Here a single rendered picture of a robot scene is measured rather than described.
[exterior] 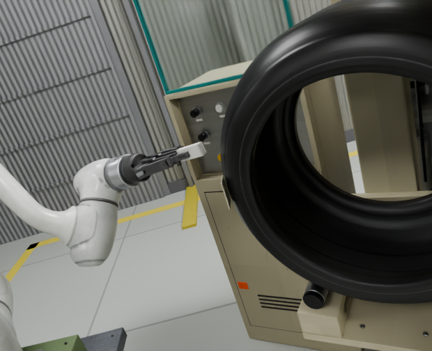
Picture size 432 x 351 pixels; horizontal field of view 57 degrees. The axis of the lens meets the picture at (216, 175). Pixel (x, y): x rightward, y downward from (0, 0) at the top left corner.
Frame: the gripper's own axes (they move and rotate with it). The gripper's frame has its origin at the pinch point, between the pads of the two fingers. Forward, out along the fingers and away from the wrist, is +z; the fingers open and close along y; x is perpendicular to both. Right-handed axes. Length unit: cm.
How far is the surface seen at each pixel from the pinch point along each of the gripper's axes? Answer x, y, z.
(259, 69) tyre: -12.5, -9.5, 27.9
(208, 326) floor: 111, 55, -87
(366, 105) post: 8.7, 26.8, 33.6
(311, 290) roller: 33.6, -9.4, 19.8
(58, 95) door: -40, 179, -253
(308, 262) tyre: 24.5, -11.9, 23.3
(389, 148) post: 21.0, 26.7, 35.3
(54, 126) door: -16, 171, -270
